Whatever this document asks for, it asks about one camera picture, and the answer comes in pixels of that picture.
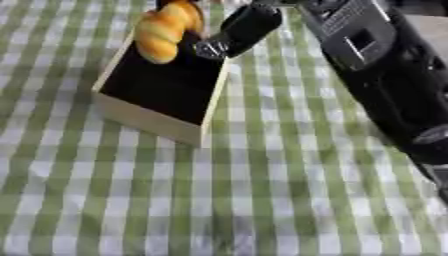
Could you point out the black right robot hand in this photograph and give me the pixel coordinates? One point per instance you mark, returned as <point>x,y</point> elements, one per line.
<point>252,23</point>

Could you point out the yellow toy bread loaf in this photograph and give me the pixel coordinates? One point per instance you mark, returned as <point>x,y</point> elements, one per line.
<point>164,31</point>

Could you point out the silver and black right robot arm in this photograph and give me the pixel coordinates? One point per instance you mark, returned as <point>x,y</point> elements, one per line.
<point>385,83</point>

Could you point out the tan cardboard box black inside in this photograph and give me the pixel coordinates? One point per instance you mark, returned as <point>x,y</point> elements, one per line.
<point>160,86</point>

